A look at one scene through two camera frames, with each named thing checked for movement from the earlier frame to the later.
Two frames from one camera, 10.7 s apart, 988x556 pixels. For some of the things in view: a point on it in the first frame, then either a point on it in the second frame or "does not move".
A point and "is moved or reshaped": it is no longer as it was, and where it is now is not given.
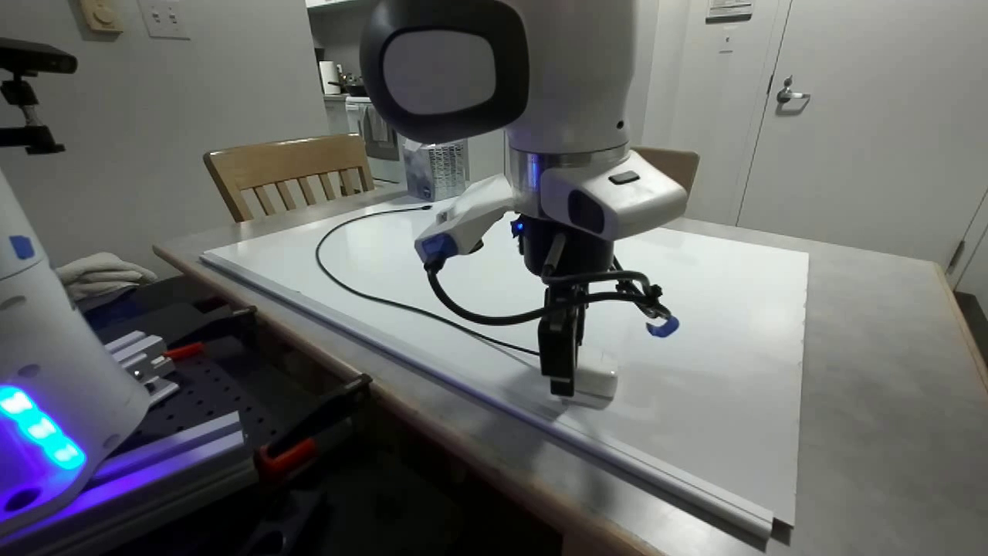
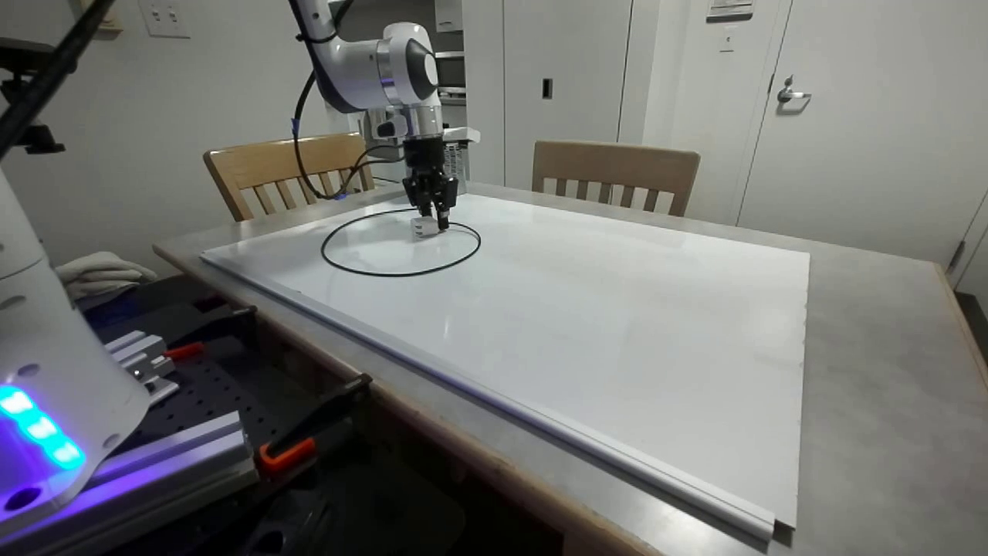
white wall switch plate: [166, 22] does not move
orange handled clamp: [302, 438] does not move
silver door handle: [792, 102] does not move
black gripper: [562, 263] -> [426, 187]
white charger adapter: [594, 389] is moved or reshaped
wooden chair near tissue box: [275, 176] does not move
